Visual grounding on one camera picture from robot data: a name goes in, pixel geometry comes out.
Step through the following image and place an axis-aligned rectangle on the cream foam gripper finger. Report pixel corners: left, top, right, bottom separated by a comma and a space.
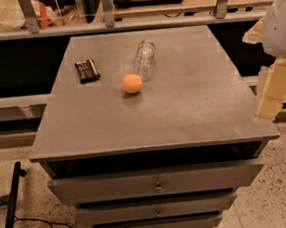
242, 19, 263, 44
254, 57, 286, 120

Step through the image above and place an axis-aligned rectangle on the clear plastic water bottle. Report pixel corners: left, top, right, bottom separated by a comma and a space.
132, 39, 156, 81

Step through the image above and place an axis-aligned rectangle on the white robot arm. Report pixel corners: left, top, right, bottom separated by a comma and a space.
242, 0, 286, 120

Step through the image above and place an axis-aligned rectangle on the orange ball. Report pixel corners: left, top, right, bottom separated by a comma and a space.
121, 74, 143, 95

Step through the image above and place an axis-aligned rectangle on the grey drawer cabinet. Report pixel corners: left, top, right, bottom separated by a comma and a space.
19, 19, 286, 228

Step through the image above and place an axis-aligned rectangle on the middle grey drawer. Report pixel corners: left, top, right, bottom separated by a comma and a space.
77, 192, 237, 225

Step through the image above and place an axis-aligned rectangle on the grey drawer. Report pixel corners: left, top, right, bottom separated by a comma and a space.
48, 159, 263, 204
77, 192, 237, 225
97, 214, 223, 228

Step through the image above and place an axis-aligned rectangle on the bottom grey drawer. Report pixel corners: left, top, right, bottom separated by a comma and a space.
97, 214, 223, 228

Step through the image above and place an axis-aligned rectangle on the top grey drawer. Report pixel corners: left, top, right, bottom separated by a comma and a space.
48, 159, 263, 204

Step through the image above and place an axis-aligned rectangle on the grey metal railing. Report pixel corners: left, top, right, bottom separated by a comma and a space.
0, 0, 273, 40

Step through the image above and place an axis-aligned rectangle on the black stand leg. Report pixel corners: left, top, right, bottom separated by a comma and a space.
5, 162, 26, 228

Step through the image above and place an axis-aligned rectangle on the black floor cable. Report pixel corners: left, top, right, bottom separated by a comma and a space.
0, 187, 77, 228

